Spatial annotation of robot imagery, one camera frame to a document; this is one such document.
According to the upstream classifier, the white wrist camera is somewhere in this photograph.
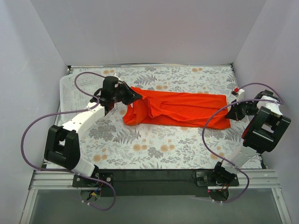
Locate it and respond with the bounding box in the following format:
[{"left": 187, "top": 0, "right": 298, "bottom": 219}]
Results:
[
  {"left": 231, "top": 88, "right": 245, "bottom": 101},
  {"left": 114, "top": 72, "right": 121, "bottom": 81}
]

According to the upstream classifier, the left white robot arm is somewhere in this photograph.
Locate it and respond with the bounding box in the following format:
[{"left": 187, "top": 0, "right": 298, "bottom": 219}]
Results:
[{"left": 44, "top": 76, "right": 142, "bottom": 187}]

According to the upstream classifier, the white plastic laundry basket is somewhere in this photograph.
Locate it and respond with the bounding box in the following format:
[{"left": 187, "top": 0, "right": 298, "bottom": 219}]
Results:
[{"left": 60, "top": 70, "right": 104, "bottom": 112}]

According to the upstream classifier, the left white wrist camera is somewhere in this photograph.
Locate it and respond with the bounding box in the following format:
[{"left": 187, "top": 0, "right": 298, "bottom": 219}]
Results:
[{"left": 114, "top": 72, "right": 121, "bottom": 81}]

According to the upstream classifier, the orange t shirt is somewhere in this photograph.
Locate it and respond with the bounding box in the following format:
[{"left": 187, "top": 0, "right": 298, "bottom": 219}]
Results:
[{"left": 123, "top": 87, "right": 227, "bottom": 127}]

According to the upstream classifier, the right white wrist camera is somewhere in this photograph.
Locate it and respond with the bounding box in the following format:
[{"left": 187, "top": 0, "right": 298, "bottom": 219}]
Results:
[{"left": 231, "top": 88, "right": 245, "bottom": 101}]

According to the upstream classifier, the aluminium frame rail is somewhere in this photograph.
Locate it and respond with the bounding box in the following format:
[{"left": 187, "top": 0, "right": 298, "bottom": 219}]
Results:
[{"left": 20, "top": 169, "right": 292, "bottom": 224}]

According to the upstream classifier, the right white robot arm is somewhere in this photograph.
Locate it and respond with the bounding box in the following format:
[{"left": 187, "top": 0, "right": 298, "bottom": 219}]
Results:
[{"left": 211, "top": 90, "right": 291, "bottom": 186}]

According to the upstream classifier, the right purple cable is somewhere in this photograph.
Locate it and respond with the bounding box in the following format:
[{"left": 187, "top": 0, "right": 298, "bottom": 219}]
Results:
[{"left": 201, "top": 82, "right": 285, "bottom": 205}]

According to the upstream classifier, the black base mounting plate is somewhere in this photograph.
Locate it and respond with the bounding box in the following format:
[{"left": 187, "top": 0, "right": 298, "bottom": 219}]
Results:
[{"left": 72, "top": 168, "right": 240, "bottom": 197}]

